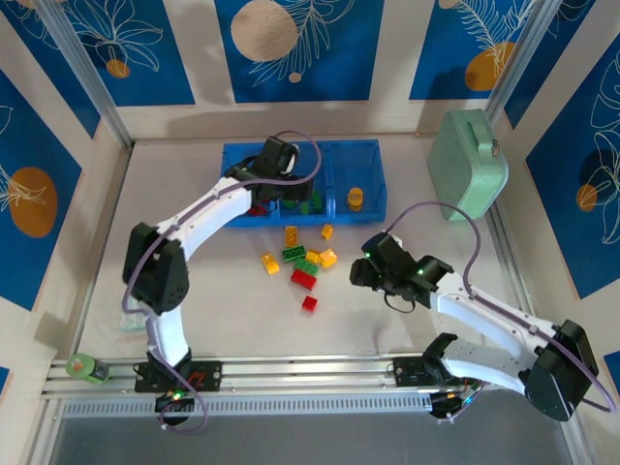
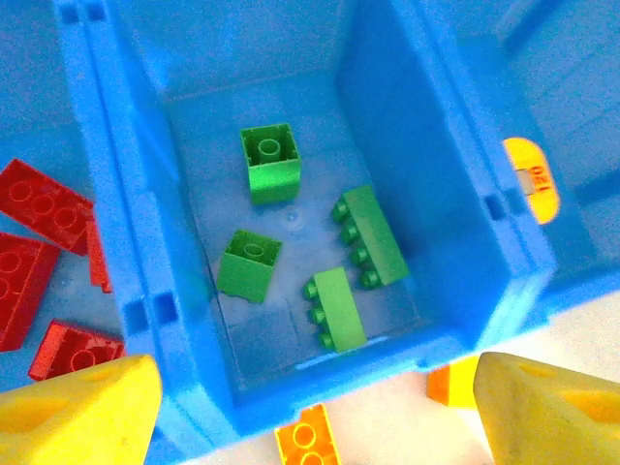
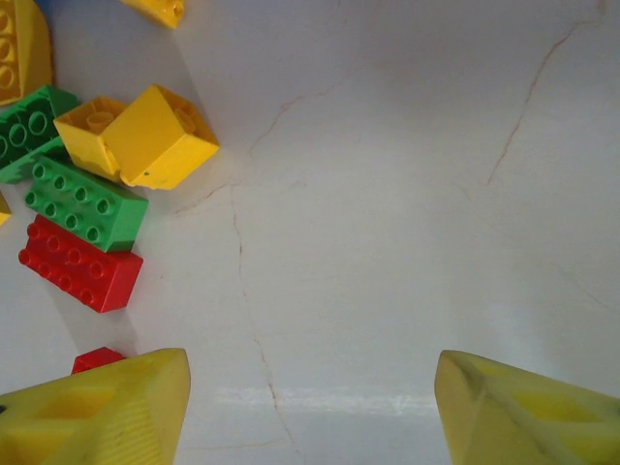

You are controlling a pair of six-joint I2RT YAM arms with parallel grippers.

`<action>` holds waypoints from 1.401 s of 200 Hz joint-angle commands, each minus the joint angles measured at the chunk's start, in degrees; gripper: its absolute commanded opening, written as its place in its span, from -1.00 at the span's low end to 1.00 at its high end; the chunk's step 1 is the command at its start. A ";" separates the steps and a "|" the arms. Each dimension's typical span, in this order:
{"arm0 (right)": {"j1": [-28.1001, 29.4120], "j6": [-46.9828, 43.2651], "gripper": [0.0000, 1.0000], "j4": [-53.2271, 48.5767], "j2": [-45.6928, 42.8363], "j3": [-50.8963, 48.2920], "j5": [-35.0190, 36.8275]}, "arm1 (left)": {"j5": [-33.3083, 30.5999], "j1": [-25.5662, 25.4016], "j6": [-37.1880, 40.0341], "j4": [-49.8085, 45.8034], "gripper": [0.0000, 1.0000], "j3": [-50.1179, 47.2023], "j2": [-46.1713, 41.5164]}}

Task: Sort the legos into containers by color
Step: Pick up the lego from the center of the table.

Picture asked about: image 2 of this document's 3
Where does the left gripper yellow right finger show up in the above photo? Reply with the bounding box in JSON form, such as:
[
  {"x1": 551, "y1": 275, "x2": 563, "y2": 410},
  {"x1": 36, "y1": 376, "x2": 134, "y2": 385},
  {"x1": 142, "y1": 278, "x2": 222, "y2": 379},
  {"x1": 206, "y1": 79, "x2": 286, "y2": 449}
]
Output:
[{"x1": 472, "y1": 352, "x2": 620, "y2": 465}]

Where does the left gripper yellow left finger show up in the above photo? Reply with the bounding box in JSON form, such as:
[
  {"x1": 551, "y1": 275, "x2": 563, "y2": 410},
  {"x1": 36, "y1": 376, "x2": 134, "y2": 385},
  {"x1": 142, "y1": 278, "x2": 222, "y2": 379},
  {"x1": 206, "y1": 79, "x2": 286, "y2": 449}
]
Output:
[{"x1": 0, "y1": 354, "x2": 164, "y2": 465}]

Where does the yellow two-by-two brick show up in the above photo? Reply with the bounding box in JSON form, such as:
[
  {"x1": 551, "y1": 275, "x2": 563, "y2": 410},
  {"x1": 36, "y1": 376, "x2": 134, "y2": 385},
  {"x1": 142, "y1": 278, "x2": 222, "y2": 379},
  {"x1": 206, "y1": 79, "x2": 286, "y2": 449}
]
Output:
[{"x1": 426, "y1": 356, "x2": 481, "y2": 411}]

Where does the red two-by-four brick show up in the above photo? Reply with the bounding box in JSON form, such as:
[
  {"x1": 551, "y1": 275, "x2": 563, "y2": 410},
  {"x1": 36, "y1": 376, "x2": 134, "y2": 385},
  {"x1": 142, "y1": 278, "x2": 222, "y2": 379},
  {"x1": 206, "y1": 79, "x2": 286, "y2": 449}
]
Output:
[
  {"x1": 0, "y1": 231, "x2": 62, "y2": 353},
  {"x1": 0, "y1": 158, "x2": 95, "y2": 257}
]

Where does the red two-by-two brick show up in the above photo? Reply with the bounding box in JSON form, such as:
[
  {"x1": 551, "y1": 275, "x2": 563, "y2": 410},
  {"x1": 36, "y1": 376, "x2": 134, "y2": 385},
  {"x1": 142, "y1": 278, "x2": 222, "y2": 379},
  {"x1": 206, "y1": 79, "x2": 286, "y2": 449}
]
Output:
[{"x1": 85, "y1": 217, "x2": 113, "y2": 295}]

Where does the green two-by-two brick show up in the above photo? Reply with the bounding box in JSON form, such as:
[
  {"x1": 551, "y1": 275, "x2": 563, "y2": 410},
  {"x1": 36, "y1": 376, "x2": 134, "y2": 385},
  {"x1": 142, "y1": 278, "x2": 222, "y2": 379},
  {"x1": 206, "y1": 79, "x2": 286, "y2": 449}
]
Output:
[
  {"x1": 216, "y1": 229, "x2": 284, "y2": 306},
  {"x1": 239, "y1": 123, "x2": 304, "y2": 205}
]

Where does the yellow two-by-four brick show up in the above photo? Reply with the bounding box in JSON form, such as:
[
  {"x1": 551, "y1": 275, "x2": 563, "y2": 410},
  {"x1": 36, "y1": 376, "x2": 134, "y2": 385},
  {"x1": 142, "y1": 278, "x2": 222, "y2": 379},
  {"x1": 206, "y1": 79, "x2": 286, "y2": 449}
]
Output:
[{"x1": 273, "y1": 403, "x2": 343, "y2": 465}]

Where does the green two-by-four brick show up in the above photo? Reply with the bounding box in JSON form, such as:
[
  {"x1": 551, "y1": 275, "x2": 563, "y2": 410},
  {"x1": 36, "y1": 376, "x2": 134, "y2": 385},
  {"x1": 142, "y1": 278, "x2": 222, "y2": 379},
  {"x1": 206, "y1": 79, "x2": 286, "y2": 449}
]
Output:
[
  {"x1": 302, "y1": 265, "x2": 368, "y2": 354},
  {"x1": 330, "y1": 184, "x2": 410, "y2": 291}
]

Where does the yellow label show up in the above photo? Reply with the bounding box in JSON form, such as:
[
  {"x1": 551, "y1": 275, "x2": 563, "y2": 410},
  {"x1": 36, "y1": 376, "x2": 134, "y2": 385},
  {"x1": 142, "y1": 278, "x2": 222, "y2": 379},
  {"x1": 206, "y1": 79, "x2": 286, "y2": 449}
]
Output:
[{"x1": 501, "y1": 137, "x2": 562, "y2": 226}]

